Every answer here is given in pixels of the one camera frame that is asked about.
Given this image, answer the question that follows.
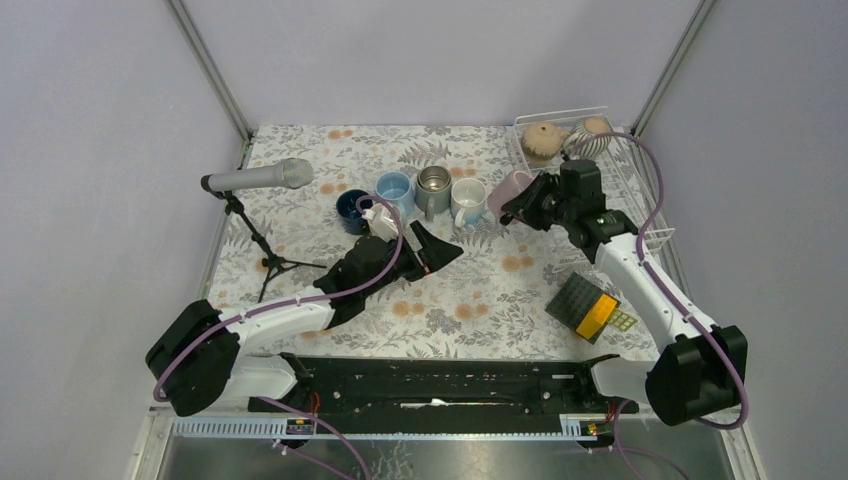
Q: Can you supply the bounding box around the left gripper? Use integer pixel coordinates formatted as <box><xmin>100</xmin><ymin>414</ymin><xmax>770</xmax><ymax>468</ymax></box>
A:
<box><xmin>362</xmin><ymin>221</ymin><xmax>463</xmax><ymax>299</ymax></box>

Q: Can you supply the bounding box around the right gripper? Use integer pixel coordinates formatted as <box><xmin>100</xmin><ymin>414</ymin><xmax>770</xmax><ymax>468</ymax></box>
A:
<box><xmin>500</xmin><ymin>171</ymin><xmax>576</xmax><ymax>232</ymax></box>

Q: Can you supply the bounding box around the mauve cup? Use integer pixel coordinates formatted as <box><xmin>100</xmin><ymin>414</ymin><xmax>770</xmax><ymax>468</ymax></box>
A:
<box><xmin>487</xmin><ymin>170</ymin><xmax>534</xmax><ymax>221</ymax></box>

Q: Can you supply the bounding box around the white and blue cup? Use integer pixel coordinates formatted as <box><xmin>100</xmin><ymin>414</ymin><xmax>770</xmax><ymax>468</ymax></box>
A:
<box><xmin>450</xmin><ymin>178</ymin><xmax>487</xmax><ymax>228</ymax></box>

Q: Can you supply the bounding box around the grey-green cup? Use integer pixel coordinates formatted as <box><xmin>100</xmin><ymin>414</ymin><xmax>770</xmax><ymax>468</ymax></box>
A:
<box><xmin>415</xmin><ymin>165</ymin><xmax>452</xmax><ymax>221</ymax></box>

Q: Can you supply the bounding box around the light blue cup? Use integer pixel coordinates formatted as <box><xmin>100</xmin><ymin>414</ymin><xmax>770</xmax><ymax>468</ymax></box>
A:
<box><xmin>375</xmin><ymin>171</ymin><xmax>416</xmax><ymax>224</ymax></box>

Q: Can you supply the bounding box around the dark blue cup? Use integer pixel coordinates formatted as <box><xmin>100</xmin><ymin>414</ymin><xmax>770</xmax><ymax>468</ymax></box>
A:
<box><xmin>336</xmin><ymin>189</ymin><xmax>373</xmax><ymax>235</ymax></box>

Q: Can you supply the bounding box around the black tripod mic stand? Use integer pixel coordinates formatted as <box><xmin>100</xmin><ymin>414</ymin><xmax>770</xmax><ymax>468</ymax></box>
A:
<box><xmin>214</xmin><ymin>191</ymin><xmax>326</xmax><ymax>303</ymax></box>

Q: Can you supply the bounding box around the cream cup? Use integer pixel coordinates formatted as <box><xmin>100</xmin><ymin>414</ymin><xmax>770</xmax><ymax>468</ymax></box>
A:
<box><xmin>417</xmin><ymin>165</ymin><xmax>452</xmax><ymax>192</ymax></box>

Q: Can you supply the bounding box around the silver microphone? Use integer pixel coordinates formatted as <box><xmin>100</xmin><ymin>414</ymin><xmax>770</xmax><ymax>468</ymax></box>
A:
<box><xmin>200</xmin><ymin>158</ymin><xmax>314</xmax><ymax>193</ymax></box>

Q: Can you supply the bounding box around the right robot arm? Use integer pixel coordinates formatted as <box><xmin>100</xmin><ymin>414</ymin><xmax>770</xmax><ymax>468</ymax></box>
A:
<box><xmin>500</xmin><ymin>160</ymin><xmax>750</xmax><ymax>430</ymax></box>

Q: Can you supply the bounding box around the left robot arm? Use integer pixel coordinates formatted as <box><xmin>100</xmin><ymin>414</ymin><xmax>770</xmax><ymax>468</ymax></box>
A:
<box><xmin>145</xmin><ymin>221</ymin><xmax>464</xmax><ymax>417</ymax></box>

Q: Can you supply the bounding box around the beige ribbed cup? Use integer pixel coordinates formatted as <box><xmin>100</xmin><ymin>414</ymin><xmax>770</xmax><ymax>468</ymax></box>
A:
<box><xmin>520</xmin><ymin>122</ymin><xmax>571</xmax><ymax>163</ymax></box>

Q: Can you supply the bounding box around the striped grey cup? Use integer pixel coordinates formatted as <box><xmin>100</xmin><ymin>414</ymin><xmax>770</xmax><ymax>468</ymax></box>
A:
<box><xmin>563</xmin><ymin>116</ymin><xmax>612</xmax><ymax>160</ymax></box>

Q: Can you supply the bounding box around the dark grey building plate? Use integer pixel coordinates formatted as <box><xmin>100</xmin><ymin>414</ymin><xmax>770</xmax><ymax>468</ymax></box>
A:
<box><xmin>545</xmin><ymin>273</ymin><xmax>612</xmax><ymax>333</ymax></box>

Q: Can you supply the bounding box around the floral table mat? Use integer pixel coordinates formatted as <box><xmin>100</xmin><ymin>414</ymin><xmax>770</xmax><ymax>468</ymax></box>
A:
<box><xmin>208</xmin><ymin>125</ymin><xmax>658</xmax><ymax>361</ymax></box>

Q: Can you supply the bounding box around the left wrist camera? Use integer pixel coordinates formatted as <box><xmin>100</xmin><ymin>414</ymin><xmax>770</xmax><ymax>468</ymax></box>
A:
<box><xmin>362</xmin><ymin>203</ymin><xmax>398</xmax><ymax>242</ymax></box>

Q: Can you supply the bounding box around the white wire dish rack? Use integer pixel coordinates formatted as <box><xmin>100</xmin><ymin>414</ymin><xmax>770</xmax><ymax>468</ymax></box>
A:
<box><xmin>511</xmin><ymin>107</ymin><xmax>655</xmax><ymax>228</ymax></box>

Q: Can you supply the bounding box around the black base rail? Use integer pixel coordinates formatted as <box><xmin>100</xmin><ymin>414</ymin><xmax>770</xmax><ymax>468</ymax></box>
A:
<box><xmin>246</xmin><ymin>356</ymin><xmax>639</xmax><ymax>422</ymax></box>

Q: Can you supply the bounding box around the right aluminium frame post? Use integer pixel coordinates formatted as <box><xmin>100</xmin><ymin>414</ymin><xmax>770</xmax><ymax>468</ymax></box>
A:
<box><xmin>630</xmin><ymin>0</ymin><xmax>719</xmax><ymax>136</ymax></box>

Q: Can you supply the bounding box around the aluminium frame post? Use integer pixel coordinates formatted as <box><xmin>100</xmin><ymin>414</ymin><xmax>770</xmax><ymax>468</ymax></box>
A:
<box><xmin>164</xmin><ymin>0</ymin><xmax>253</xmax><ymax>142</ymax></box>
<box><xmin>630</xmin><ymin>0</ymin><xmax>719</xmax><ymax>136</ymax></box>

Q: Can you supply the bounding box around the white cable duct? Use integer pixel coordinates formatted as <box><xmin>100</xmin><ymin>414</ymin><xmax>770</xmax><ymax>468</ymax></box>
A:
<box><xmin>172</xmin><ymin>408</ymin><xmax>612</xmax><ymax>441</ymax></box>

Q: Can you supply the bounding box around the left aluminium frame post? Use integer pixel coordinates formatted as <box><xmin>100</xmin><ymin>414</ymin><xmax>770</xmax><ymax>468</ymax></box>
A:
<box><xmin>164</xmin><ymin>0</ymin><xmax>253</xmax><ymax>142</ymax></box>

